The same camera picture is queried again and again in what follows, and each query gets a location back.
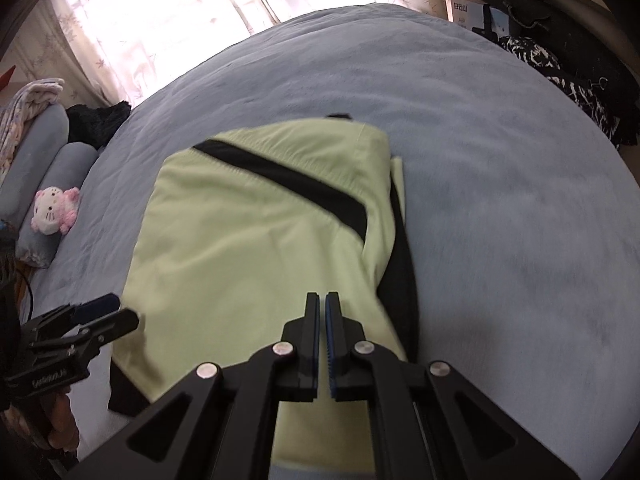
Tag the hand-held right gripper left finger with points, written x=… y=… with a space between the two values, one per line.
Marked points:
x=311 y=320

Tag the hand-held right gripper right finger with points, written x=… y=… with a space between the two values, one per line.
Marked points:
x=331 y=340

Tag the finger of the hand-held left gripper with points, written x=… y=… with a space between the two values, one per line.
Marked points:
x=115 y=325
x=100 y=305

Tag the green and black hooded jacket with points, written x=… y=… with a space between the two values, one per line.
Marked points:
x=225 y=240

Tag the person's left hand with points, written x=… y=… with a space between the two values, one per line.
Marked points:
x=60 y=425

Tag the pink white cat plush toy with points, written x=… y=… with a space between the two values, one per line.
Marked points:
x=47 y=212

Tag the rolled blue-grey quilt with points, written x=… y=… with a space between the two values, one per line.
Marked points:
x=30 y=160
x=65 y=170

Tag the black fluffy cloth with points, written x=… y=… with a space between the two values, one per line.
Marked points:
x=95 y=120

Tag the blue-grey fleece bed blanket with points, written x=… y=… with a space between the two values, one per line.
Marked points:
x=500 y=210

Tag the white purple patterned blanket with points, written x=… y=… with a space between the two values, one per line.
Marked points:
x=30 y=95

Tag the black white patterned cloth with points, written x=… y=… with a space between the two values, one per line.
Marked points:
x=530 y=52

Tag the white blue cardboard box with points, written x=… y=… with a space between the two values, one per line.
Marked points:
x=475 y=15

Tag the red wall decoration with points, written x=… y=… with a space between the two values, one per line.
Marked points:
x=6 y=80

